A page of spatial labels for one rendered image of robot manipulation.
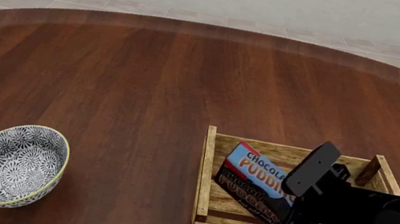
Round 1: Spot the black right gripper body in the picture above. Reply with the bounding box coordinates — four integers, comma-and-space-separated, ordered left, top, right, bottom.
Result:
299, 158, 390, 224

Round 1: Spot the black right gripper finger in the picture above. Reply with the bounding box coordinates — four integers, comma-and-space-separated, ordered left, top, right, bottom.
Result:
276, 192, 324, 224

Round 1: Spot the chocolate pudding box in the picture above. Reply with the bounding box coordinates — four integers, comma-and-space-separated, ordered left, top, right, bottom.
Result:
206, 136, 330, 224

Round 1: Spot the patterned black-and-white bowl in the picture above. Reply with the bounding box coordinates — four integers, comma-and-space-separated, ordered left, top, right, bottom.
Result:
0, 118, 75, 218

